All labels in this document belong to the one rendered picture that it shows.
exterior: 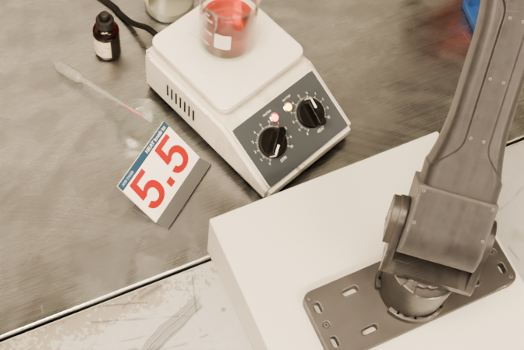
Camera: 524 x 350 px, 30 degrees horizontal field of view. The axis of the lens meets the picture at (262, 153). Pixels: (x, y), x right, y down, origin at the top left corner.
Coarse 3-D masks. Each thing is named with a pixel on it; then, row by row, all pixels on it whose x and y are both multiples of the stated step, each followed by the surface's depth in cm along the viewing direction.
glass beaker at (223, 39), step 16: (208, 0) 101; (256, 0) 99; (208, 16) 96; (224, 16) 95; (240, 16) 95; (256, 16) 98; (208, 32) 98; (224, 32) 97; (240, 32) 98; (208, 48) 101; (224, 48) 100; (240, 48) 100
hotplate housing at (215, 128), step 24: (168, 72) 103; (288, 72) 104; (168, 96) 106; (192, 96) 102; (264, 96) 103; (192, 120) 105; (216, 120) 101; (240, 120) 101; (216, 144) 104; (240, 144) 101; (240, 168) 103; (264, 192) 102
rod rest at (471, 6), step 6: (468, 0) 119; (474, 0) 117; (462, 6) 119; (468, 6) 118; (474, 6) 118; (468, 12) 118; (474, 12) 118; (468, 18) 118; (474, 18) 117; (474, 24) 117
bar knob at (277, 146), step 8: (272, 128) 102; (280, 128) 101; (264, 136) 102; (272, 136) 102; (280, 136) 101; (264, 144) 101; (272, 144) 101; (280, 144) 101; (264, 152) 101; (272, 152) 100; (280, 152) 102
